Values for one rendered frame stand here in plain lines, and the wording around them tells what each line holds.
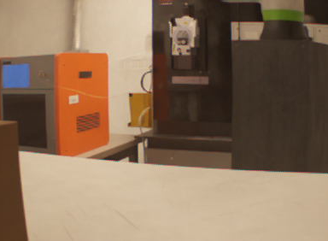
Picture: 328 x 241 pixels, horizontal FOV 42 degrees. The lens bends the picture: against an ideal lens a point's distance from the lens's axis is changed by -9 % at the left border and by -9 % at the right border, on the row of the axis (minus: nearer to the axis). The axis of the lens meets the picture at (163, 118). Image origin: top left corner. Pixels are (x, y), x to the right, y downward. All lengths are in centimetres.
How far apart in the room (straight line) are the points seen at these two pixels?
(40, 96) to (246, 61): 91
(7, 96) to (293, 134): 123
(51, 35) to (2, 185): 373
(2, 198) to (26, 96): 169
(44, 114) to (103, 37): 189
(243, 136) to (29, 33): 305
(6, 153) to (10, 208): 3
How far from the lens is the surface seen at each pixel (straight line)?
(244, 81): 126
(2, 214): 21
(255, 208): 59
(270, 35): 125
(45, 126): 184
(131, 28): 355
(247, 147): 127
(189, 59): 211
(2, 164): 21
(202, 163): 213
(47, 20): 397
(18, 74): 192
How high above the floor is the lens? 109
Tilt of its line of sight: 7 degrees down
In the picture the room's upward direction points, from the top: straight up
